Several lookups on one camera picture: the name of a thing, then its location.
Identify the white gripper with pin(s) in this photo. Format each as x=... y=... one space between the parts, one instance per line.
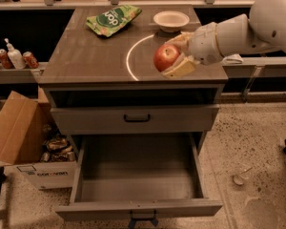
x=204 y=44

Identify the red apple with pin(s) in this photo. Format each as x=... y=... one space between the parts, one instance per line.
x=165 y=56

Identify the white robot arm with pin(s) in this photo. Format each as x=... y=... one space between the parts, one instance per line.
x=263 y=29

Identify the grey drawer cabinet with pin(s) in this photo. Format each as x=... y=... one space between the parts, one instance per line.
x=88 y=70

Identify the open bottom drawer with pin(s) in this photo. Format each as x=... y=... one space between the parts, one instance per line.
x=138 y=177

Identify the blue clamp under drawer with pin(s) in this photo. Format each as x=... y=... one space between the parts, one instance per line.
x=143 y=221

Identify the white paper bowl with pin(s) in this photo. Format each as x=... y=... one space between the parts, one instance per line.
x=171 y=20

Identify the folded white cloth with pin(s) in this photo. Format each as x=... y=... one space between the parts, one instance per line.
x=232 y=59

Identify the green chip bag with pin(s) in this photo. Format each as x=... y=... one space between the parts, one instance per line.
x=110 y=22

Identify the clear plastic cup on floor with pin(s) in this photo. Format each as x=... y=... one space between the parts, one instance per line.
x=239 y=178

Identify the red soda can right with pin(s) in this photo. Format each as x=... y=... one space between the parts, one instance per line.
x=30 y=60

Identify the red soda can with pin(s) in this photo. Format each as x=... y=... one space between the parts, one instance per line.
x=30 y=60
x=4 y=59

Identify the shiny snack packets in box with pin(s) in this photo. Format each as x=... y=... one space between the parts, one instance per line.
x=57 y=149

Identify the white pump bottle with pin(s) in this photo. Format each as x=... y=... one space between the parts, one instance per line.
x=15 y=56

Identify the open cardboard box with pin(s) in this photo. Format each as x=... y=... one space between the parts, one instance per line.
x=22 y=134

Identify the red soda can left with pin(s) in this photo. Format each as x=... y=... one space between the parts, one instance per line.
x=4 y=59

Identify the closed drawer with black handle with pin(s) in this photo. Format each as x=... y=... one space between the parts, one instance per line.
x=134 y=120

